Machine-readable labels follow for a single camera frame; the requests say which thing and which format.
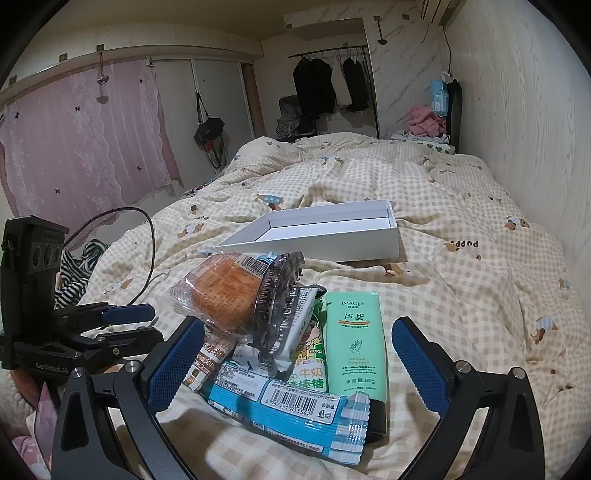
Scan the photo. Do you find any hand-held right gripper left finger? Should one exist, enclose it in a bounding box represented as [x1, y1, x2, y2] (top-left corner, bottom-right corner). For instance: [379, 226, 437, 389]
[51, 316, 206, 480]

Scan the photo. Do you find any black clothes rail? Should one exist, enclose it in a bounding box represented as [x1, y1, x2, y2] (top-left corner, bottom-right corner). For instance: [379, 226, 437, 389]
[288, 44, 370, 60]

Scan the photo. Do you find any black cable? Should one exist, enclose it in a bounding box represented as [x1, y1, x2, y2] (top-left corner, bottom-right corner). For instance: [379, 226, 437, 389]
[65, 208, 171, 306]

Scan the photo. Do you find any green hand cream tube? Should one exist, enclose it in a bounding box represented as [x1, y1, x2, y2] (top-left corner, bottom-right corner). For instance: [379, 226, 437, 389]
[322, 292, 387, 437]

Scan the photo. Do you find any orange lollipop packet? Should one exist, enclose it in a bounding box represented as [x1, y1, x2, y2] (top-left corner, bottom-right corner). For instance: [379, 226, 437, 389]
[182, 323, 232, 393]

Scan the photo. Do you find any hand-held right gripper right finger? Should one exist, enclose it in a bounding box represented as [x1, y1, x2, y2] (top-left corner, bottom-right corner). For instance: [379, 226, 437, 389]
[392, 316, 546, 480]

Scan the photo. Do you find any black hanging jacket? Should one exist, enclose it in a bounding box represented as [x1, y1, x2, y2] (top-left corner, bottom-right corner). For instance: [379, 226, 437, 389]
[293, 56, 337, 119]

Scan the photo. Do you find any grey striped clothes pile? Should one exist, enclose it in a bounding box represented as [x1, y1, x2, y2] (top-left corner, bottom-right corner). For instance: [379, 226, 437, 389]
[276, 95, 319, 139]

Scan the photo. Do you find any dark glitter hair claw clip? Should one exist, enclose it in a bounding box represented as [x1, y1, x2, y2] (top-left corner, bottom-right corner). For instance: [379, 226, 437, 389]
[252, 251, 306, 370]

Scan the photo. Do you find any white cardboard box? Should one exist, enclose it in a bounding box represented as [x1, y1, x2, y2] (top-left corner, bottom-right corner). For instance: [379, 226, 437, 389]
[215, 198, 400, 265]

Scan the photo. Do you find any black white striped cloth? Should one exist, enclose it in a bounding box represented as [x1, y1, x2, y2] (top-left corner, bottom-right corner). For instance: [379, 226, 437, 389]
[54, 239, 110, 309]

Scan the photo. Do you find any pink clothes pile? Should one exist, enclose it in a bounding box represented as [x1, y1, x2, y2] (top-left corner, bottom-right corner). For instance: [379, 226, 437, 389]
[406, 105, 448, 137]

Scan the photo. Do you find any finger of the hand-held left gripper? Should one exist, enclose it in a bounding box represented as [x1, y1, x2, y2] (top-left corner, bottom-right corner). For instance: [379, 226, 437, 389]
[73, 328, 166, 361]
[56, 303, 156, 331]

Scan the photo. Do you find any blue snack packet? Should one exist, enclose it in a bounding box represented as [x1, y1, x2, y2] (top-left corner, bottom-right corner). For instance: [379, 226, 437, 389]
[199, 360, 372, 466]

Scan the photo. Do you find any black hanging bag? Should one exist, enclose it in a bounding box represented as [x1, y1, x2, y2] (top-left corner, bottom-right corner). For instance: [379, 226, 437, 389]
[193, 92, 228, 168]

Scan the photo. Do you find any beige checked blanket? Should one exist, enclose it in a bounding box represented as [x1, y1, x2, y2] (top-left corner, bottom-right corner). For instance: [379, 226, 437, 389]
[9, 131, 583, 480]

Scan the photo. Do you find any pink curtain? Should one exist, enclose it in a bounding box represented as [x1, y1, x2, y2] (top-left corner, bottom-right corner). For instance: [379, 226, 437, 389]
[0, 58, 184, 217]

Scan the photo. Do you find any black headboard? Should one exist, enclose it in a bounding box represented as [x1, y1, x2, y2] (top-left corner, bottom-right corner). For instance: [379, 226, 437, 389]
[445, 79, 463, 154]

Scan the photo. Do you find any green lollipop packet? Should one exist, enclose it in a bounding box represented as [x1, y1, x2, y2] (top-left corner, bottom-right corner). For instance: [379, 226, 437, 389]
[285, 300, 331, 394]

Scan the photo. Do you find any orange bread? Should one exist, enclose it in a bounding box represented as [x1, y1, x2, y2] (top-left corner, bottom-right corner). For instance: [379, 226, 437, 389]
[171, 251, 278, 344]

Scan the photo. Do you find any black and white snack packet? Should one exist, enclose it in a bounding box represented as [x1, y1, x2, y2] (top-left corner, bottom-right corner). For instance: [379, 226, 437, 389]
[231, 285, 327, 384]

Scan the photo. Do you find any black hanging garment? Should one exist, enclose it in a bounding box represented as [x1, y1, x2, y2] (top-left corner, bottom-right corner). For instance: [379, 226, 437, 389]
[341, 56, 370, 113]

